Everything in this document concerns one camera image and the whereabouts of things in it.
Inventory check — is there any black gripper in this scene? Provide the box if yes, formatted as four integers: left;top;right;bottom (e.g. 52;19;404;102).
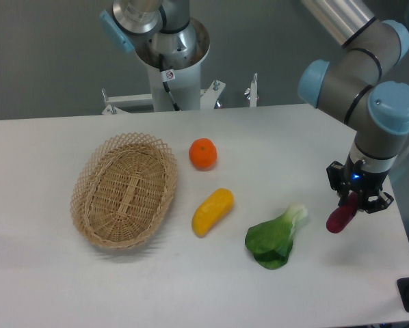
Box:
326;157;394;214

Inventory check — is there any black cable on pedestal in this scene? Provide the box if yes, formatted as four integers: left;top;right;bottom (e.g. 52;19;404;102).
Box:
158;54;181;112

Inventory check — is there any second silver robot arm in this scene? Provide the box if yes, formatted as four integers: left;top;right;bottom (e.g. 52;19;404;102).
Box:
99;0;198;70

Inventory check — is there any orange tangerine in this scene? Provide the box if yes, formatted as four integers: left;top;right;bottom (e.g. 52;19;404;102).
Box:
188;138;217;170

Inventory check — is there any oval wicker basket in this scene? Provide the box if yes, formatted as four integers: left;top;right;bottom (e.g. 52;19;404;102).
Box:
70;133;177;249

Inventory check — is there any green bok choy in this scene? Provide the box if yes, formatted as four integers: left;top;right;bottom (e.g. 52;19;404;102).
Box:
244;204;308;270

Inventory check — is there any purple sweet potato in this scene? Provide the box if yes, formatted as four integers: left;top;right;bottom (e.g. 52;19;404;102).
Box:
326;193;358;234

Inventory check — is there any white clamp bracket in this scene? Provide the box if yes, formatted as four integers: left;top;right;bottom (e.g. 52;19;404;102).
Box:
243;72;259;107

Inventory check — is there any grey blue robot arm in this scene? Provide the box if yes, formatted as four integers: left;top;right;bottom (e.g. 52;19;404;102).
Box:
298;1;409;213

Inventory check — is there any white pedestal base frame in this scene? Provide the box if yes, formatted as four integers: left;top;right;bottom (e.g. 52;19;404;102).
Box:
101;80;226;115

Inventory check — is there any yellow orange squash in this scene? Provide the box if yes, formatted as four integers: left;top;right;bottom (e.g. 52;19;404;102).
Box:
192;188;235;238

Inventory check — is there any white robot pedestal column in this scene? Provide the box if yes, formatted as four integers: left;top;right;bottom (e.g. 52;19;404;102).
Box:
136;18;210;112

